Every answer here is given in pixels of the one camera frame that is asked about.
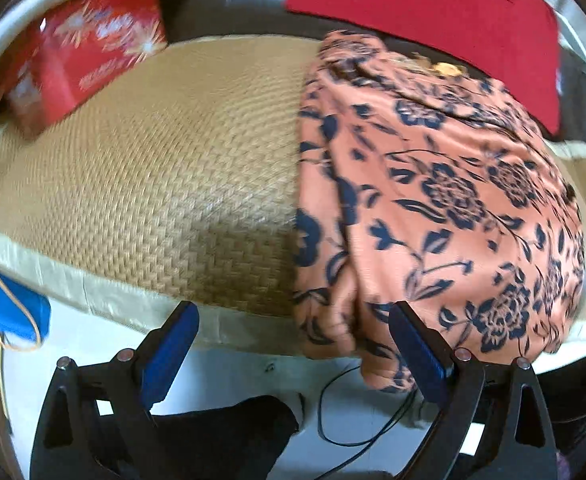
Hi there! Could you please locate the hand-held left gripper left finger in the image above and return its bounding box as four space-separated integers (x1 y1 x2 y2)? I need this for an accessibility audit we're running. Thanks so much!
29 301 201 480

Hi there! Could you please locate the red towel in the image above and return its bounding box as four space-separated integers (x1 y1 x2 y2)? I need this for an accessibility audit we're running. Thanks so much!
285 0 562 137

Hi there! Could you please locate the red gift box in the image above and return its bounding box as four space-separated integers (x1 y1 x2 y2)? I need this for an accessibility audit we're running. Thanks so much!
0 0 169 137

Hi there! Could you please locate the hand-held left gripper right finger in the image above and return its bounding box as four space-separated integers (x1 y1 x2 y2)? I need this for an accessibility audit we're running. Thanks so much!
388 301 558 480

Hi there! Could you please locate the black cable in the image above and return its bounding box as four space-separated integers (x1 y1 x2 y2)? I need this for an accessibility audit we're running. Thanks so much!
317 364 420 448

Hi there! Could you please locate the dark cloth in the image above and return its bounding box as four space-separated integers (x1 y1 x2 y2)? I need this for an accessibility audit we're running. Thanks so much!
149 395 300 480

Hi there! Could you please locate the orange floral garment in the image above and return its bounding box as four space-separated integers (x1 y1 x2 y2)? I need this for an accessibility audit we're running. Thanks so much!
290 30 586 393

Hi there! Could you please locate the brown leather sofa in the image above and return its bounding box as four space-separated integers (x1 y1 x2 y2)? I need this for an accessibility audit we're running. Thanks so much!
158 0 586 151

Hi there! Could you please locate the woven straw mat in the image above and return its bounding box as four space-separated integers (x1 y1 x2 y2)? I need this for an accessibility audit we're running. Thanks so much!
0 35 586 357

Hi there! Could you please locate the white quilted cushion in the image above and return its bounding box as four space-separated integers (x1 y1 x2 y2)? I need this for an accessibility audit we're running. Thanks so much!
0 0 210 103

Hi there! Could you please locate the blue bag with orange cord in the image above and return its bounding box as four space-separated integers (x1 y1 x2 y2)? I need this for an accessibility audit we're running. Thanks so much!
0 254 52 352

